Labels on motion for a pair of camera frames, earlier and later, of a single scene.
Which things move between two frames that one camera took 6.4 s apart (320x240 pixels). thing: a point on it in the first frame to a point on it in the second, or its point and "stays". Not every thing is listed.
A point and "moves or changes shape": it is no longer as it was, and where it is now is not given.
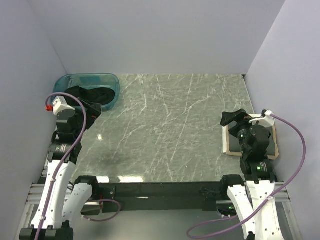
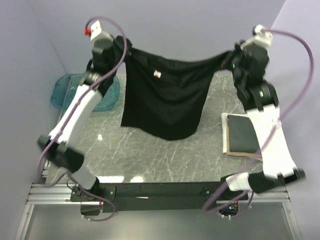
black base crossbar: (162, 196) stays
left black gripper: (94, 110) to (119, 44)
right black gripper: (237, 115) to (237, 50)
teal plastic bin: (90, 80) stays
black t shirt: (100, 95) moves or changes shape
